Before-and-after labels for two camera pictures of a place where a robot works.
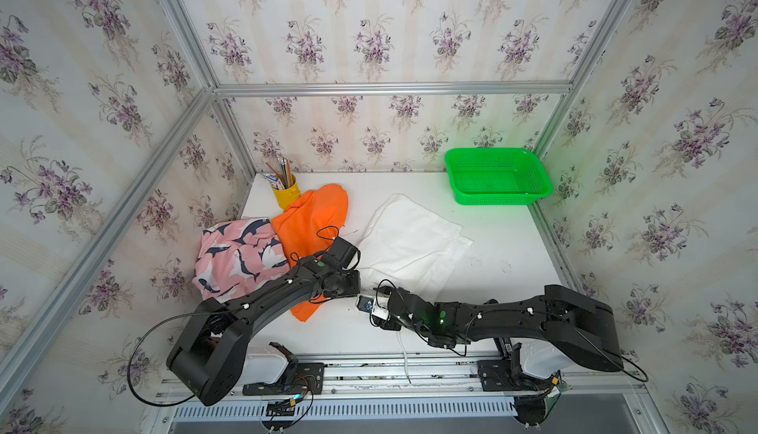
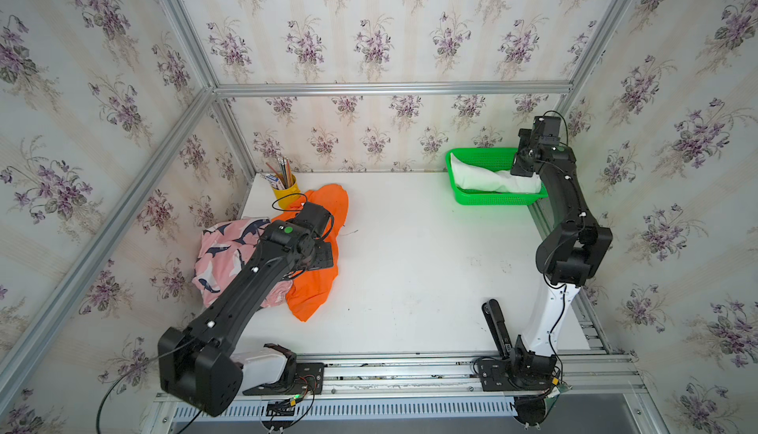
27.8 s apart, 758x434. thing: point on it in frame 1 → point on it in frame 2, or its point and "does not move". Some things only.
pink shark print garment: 234,257 does not move
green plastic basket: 495,177 does not move
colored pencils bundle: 282,180 does not move
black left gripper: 354,287 → 325,253
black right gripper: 394,293 → 519,165
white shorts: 409,247 → 470,178
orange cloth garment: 306,229 does not move
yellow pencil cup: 285,196 does not move
